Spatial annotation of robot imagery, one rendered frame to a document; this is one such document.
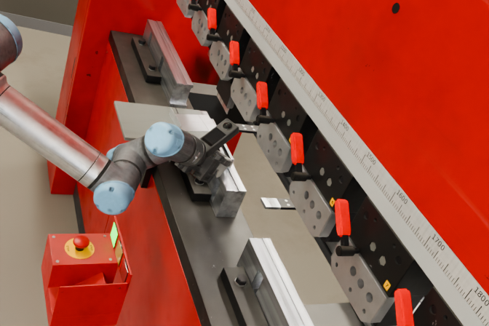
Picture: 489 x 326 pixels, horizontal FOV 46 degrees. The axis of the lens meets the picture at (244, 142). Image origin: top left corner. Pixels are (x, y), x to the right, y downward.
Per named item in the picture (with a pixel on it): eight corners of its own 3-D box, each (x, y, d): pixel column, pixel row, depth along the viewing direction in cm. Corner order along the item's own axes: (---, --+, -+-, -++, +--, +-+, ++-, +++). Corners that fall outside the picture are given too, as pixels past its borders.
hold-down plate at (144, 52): (130, 43, 227) (132, 36, 226) (143, 45, 230) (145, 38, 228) (145, 82, 205) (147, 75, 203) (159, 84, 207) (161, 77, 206)
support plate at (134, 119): (113, 103, 164) (114, 100, 163) (199, 113, 175) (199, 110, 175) (124, 140, 150) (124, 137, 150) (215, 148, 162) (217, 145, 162)
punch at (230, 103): (213, 94, 168) (223, 67, 164) (220, 96, 169) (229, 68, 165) (223, 113, 161) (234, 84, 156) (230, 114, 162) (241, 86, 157)
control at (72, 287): (41, 267, 149) (52, 215, 140) (102, 265, 157) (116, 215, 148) (49, 331, 135) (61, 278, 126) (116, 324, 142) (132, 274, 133)
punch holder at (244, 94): (228, 93, 151) (249, 36, 143) (257, 97, 155) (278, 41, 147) (247, 125, 140) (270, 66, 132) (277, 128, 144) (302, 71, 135)
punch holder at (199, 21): (189, 26, 181) (204, -24, 172) (214, 30, 184) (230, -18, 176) (202, 48, 169) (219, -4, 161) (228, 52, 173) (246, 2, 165)
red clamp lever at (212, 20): (207, 6, 158) (209, 38, 155) (221, 8, 160) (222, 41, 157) (205, 9, 159) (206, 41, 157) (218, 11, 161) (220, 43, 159)
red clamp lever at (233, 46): (230, 38, 143) (231, 76, 141) (244, 41, 145) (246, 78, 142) (227, 41, 145) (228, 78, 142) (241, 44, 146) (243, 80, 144)
